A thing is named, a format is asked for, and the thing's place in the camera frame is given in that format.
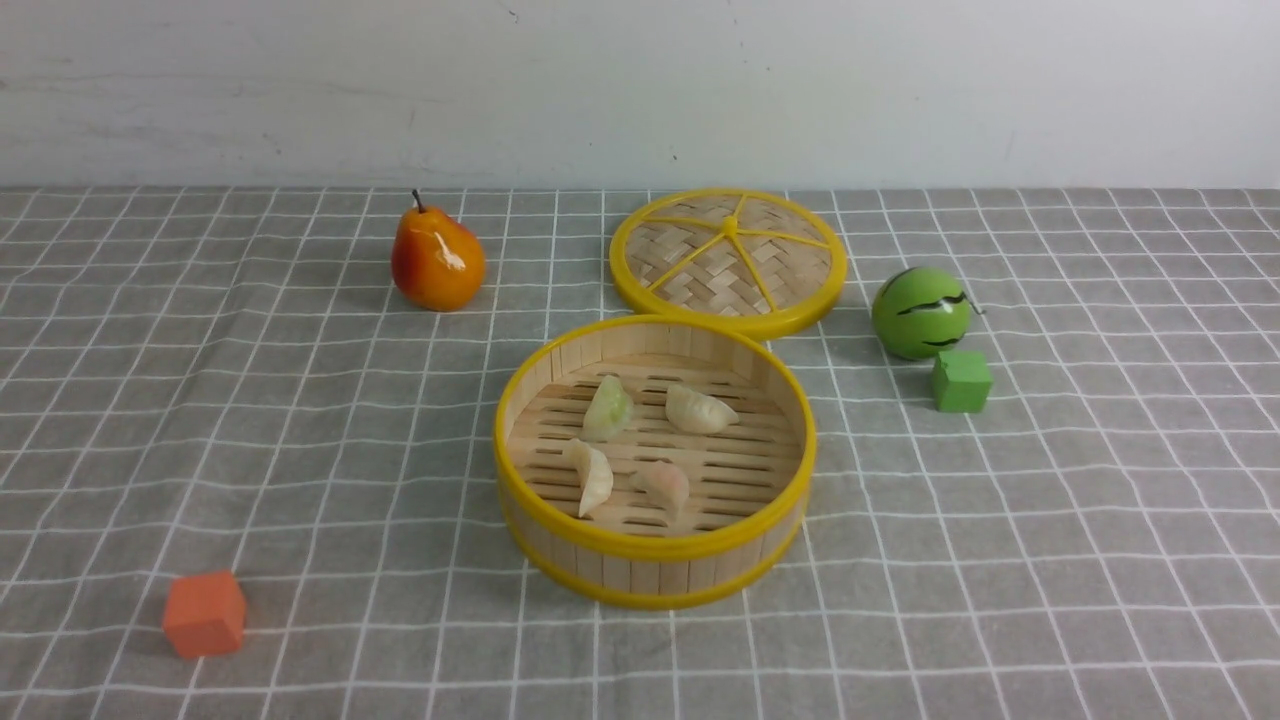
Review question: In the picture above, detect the pale green dumpling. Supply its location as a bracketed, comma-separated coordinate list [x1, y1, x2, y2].
[579, 375, 635, 443]

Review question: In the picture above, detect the pink tinted dumpling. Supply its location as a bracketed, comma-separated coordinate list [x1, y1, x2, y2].
[630, 460, 691, 521]

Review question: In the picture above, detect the cream white dumpling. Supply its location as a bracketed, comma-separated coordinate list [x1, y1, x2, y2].
[562, 438, 614, 519]

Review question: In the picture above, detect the bamboo steamer lid yellow rim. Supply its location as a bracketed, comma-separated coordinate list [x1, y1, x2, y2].
[605, 187, 849, 341]

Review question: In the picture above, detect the orange red toy pear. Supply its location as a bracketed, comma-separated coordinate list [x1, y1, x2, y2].
[390, 190, 486, 313]

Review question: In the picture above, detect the green toy watermelon ball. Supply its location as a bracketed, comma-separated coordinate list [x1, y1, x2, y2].
[870, 266, 978, 361]

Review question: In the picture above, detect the green foam cube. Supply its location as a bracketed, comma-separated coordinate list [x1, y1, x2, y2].
[931, 350, 993, 414]

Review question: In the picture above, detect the grey checked tablecloth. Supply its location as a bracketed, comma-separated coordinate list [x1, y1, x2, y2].
[1, 187, 1279, 719]

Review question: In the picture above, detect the orange foam cube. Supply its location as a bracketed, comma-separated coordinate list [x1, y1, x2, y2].
[163, 569, 247, 659]

